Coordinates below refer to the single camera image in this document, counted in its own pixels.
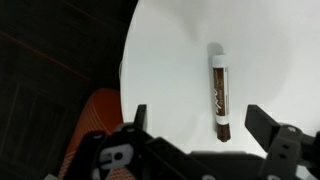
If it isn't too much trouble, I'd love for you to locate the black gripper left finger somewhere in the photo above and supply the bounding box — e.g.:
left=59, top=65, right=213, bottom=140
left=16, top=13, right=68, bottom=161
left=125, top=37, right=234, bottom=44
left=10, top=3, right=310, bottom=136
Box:
left=63, top=104, right=214, bottom=180

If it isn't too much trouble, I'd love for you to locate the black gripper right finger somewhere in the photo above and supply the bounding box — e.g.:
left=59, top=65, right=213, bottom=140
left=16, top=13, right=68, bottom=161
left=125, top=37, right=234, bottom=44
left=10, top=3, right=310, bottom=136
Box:
left=244, top=104, right=320, bottom=180

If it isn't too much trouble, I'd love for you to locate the black marker with white label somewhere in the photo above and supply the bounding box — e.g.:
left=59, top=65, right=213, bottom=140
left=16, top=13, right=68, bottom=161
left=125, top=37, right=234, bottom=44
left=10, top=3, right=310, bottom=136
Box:
left=211, top=52, right=232, bottom=143

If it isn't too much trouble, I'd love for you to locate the red fabric sofa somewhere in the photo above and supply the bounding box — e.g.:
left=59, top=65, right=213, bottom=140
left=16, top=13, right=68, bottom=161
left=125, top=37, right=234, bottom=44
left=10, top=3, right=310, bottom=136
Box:
left=57, top=87, right=136, bottom=180

